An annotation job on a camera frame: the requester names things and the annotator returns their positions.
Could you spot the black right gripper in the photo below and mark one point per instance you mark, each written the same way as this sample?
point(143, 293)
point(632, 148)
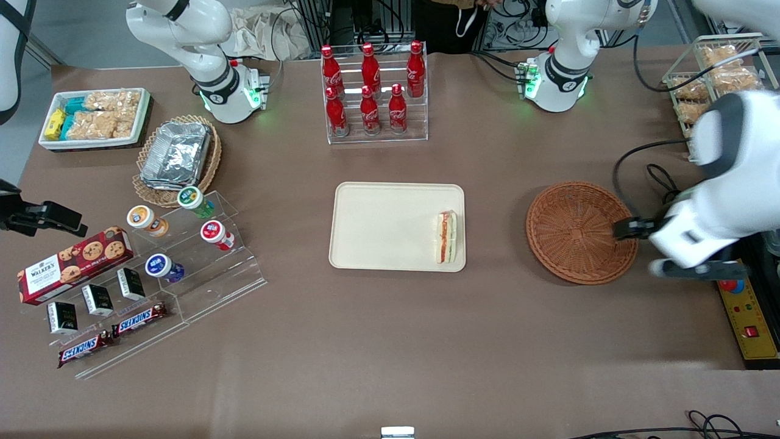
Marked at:
point(17, 216)

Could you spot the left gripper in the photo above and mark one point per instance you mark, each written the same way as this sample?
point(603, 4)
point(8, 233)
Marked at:
point(637, 228)

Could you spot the triangular sandwich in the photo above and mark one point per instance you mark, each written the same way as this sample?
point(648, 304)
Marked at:
point(446, 238)

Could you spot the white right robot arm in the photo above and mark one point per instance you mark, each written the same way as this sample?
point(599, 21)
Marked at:
point(207, 67)

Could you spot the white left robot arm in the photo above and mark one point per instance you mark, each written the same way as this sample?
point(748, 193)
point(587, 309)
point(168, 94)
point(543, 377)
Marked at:
point(737, 171)

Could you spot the round brown wicker basket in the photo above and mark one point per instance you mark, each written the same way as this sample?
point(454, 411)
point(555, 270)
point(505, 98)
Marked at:
point(573, 235)

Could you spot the light woven wicker basket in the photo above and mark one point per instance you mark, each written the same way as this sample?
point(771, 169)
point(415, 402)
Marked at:
point(155, 196)

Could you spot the white rectangular snack tray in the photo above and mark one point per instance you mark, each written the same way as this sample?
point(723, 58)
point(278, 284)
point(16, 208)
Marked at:
point(143, 116)

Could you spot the beige plastic serving tray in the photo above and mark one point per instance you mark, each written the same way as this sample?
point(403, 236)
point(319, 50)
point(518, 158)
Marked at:
point(390, 228)

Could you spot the red Walkers cookie box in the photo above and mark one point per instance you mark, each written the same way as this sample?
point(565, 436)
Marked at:
point(67, 265)

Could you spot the orange lid jar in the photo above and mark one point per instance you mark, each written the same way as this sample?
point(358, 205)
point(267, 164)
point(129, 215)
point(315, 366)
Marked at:
point(143, 218)

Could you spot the small black box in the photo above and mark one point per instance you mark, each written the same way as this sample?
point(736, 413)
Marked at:
point(97, 300)
point(63, 317)
point(131, 284)

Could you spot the teal snack packet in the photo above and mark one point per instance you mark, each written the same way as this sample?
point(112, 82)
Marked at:
point(76, 105)
point(67, 126)

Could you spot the yellow snack packet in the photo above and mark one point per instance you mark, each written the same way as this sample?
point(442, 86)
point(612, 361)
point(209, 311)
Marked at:
point(55, 124)

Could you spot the clear bag rice crackers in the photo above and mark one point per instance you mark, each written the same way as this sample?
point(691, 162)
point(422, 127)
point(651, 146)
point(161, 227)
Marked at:
point(124, 125)
point(91, 125)
point(113, 100)

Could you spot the blue lid jar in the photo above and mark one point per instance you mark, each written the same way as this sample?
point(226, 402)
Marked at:
point(159, 266)

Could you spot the red emergency stop button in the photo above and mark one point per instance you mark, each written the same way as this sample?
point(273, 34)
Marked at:
point(731, 286)

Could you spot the Snickers chocolate bar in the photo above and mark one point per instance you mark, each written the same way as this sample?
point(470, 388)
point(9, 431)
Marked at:
point(139, 319)
point(85, 349)

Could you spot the green lid jar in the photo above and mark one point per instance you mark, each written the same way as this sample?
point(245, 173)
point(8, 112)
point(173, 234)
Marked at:
point(192, 199)

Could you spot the stack of foil containers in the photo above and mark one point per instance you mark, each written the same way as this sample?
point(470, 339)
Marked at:
point(177, 155)

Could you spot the yellow control panel box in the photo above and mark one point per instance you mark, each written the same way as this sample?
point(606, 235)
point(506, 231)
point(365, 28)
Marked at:
point(752, 323)

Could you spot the red lid jar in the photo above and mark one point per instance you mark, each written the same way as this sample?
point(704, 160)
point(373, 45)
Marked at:
point(213, 231)

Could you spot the clear acrylic stepped stand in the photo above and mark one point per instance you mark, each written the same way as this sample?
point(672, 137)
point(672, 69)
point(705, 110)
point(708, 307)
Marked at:
point(213, 286)

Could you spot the black equipment base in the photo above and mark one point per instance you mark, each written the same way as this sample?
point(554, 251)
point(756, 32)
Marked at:
point(762, 366)

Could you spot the clear acrylic bottle rack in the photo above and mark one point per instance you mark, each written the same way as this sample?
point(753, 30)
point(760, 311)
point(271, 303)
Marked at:
point(417, 122)

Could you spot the red cola bottle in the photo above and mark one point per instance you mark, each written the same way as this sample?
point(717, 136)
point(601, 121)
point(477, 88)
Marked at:
point(397, 113)
point(370, 114)
point(415, 70)
point(370, 68)
point(336, 116)
point(332, 70)

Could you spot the crumpled beige cloth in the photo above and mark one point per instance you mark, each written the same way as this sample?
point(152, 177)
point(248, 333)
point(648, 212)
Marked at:
point(262, 36)

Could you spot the black equipment rack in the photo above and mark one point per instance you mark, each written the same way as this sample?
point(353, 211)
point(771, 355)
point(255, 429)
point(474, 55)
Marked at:
point(353, 21)

